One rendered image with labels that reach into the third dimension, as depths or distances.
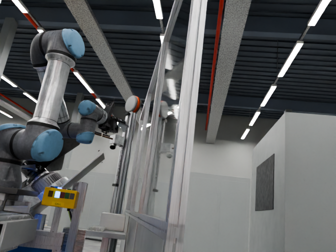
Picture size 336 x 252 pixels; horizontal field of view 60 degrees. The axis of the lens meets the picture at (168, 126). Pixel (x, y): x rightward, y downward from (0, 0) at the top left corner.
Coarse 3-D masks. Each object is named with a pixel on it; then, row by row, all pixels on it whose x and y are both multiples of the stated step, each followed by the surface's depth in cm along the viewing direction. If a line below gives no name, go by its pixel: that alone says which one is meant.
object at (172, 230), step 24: (192, 0) 86; (168, 24) 160; (192, 24) 82; (192, 48) 80; (192, 72) 79; (192, 96) 76; (144, 120) 250; (192, 120) 74; (192, 144) 72; (144, 168) 155; (168, 192) 72; (144, 216) 117; (168, 216) 67; (168, 240) 65
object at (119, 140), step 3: (111, 135) 236; (114, 135) 233; (117, 135) 233; (114, 138) 231; (117, 138) 233; (120, 138) 235; (123, 138) 237; (111, 141) 233; (114, 141) 231; (117, 141) 233; (120, 141) 235; (123, 141) 237; (117, 144) 236; (120, 144) 234; (123, 144) 238
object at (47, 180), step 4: (48, 172) 190; (52, 172) 194; (56, 172) 194; (44, 176) 187; (48, 176) 187; (52, 176) 190; (56, 176) 191; (60, 176) 195; (36, 180) 186; (40, 180) 185; (44, 180) 186; (48, 180) 185; (52, 180) 188; (56, 180) 189; (32, 184) 184; (36, 184) 184; (40, 184) 184; (44, 184) 185; (48, 184) 184; (32, 188) 185; (36, 188) 184; (40, 188) 184; (44, 188) 183; (40, 192) 183
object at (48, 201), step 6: (54, 192) 147; (72, 192) 148; (78, 192) 156; (42, 198) 145; (48, 198) 146; (54, 198) 146; (60, 198) 147; (42, 204) 145; (48, 204) 145; (54, 204) 145; (60, 204) 146; (66, 204) 146; (72, 204) 147
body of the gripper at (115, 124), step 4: (108, 116) 146; (112, 116) 151; (108, 120) 149; (112, 120) 151; (116, 120) 153; (100, 124) 146; (104, 124) 144; (108, 124) 148; (112, 124) 150; (116, 124) 154; (100, 128) 147; (104, 128) 147; (108, 128) 150; (112, 128) 149; (116, 128) 153; (104, 132) 153; (112, 132) 153
